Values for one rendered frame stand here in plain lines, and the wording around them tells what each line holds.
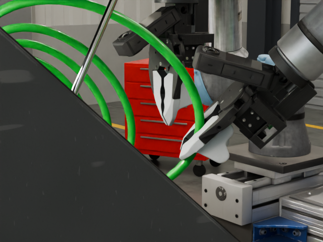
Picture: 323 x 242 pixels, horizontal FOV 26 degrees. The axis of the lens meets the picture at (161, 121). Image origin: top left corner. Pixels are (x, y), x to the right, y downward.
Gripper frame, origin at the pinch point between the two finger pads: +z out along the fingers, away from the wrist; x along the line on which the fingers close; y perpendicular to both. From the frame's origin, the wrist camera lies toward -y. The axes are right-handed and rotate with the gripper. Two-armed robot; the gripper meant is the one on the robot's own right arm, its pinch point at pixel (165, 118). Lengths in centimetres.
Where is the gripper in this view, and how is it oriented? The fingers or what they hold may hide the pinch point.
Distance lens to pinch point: 115.0
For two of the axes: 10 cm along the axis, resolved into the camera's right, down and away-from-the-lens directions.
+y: 8.5, -1.0, 5.1
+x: -5.2, -1.6, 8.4
